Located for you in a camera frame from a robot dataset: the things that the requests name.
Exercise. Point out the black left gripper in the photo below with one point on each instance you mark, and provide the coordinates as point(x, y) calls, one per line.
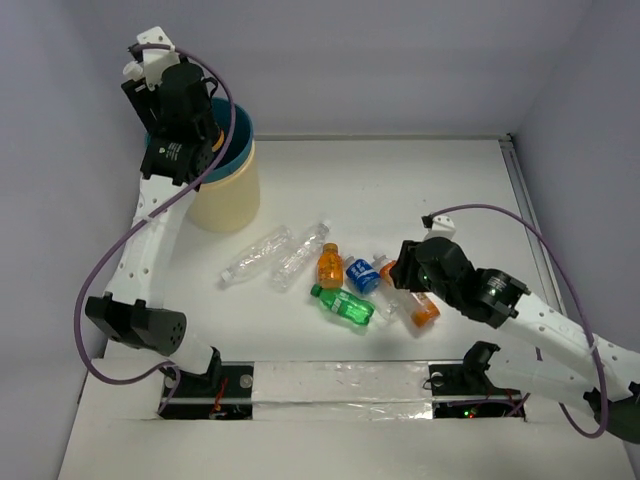
point(138, 98)

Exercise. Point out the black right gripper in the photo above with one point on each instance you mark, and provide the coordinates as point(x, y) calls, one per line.
point(404, 271)

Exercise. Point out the yellow bottle dark blue label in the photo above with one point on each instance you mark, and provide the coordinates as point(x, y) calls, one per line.
point(218, 143)

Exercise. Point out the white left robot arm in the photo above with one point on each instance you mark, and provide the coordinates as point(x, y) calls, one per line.
point(131, 311)

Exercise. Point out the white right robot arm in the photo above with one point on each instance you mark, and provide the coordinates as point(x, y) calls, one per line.
point(585, 372)

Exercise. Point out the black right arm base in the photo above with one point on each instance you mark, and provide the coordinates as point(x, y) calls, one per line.
point(462, 390)

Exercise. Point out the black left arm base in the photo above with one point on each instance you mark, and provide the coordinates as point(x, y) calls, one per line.
point(230, 398)

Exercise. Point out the cream bin with teal rim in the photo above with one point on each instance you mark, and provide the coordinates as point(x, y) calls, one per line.
point(229, 198)

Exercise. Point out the orange label drink bottle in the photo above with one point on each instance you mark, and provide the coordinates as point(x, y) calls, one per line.
point(418, 308)

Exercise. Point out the small blue label water bottle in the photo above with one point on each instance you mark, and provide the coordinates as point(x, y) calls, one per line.
point(362, 275)

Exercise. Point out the green soda bottle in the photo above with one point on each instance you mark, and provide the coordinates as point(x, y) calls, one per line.
point(345, 305)

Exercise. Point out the small orange juice bottle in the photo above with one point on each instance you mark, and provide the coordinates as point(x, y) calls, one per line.
point(329, 271)

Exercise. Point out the clear crumpled bottle white cap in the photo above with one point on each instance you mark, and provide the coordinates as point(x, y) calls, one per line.
point(304, 248)

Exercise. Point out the clear unlabelled plastic bottle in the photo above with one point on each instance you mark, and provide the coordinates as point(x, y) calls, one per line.
point(257, 257)

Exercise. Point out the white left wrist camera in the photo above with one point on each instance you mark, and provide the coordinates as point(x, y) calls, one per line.
point(153, 53)

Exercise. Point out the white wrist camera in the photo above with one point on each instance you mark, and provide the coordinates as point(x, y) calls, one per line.
point(438, 226)
point(153, 53)

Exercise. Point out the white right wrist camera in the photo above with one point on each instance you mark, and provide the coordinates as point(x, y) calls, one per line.
point(438, 226)

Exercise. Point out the aluminium side rail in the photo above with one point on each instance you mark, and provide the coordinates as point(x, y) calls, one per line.
point(550, 287)

